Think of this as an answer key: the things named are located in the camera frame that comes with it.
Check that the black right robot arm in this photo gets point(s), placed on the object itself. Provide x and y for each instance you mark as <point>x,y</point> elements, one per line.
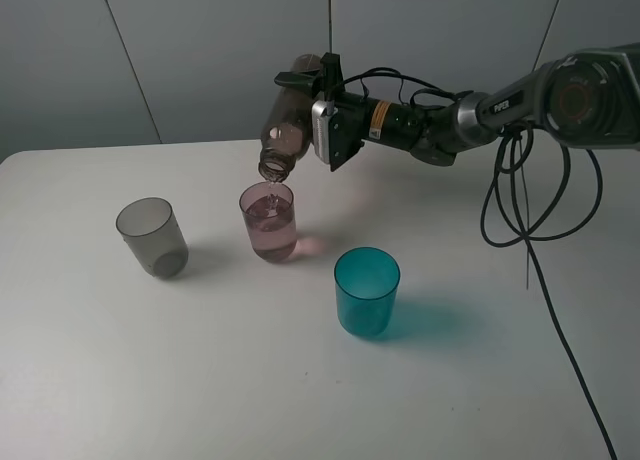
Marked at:
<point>588,99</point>

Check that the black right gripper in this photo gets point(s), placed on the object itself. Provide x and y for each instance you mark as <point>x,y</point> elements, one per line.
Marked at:
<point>384,122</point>

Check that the pink translucent plastic cup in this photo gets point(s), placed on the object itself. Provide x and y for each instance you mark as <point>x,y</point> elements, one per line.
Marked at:
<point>269,216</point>

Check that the grey translucent plastic cup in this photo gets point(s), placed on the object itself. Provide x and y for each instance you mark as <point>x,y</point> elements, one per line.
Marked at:
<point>150,229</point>

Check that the teal translucent plastic cup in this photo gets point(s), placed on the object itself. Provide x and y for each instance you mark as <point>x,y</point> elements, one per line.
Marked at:
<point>366,284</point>

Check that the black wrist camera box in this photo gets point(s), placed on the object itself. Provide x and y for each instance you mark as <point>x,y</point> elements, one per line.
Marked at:
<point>336,132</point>

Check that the brown transparent water bottle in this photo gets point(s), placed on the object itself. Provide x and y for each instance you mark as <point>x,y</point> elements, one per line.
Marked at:
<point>287,133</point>

